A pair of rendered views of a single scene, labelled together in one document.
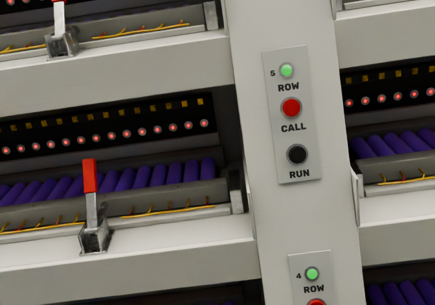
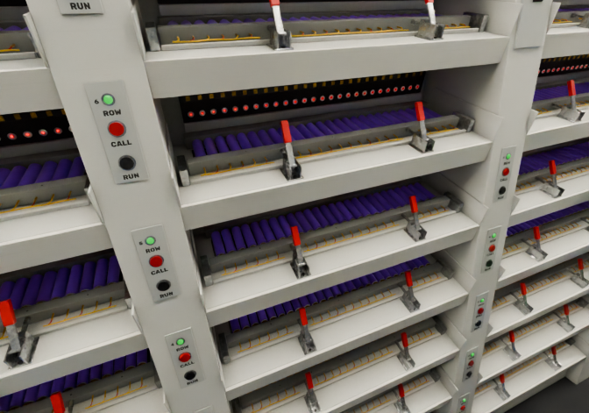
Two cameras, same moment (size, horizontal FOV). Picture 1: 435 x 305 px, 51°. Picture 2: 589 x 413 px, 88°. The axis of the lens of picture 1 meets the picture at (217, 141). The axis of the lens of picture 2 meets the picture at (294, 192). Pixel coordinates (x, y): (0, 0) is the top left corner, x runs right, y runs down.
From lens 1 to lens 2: 0.62 m
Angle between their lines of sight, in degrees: 27
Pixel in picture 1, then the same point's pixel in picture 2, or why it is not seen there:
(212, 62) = (482, 153)
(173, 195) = (429, 206)
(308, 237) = (495, 221)
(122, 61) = (453, 153)
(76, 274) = (414, 250)
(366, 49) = (528, 145)
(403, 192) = not seen: hidden behind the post
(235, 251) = (471, 231)
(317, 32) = (520, 139)
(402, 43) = (539, 142)
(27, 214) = (369, 223)
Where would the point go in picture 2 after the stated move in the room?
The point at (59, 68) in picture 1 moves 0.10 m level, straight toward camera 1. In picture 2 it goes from (429, 158) to (490, 167)
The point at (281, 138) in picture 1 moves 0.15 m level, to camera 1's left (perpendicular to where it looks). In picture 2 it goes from (499, 184) to (448, 200)
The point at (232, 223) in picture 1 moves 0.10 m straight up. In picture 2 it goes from (461, 217) to (466, 177)
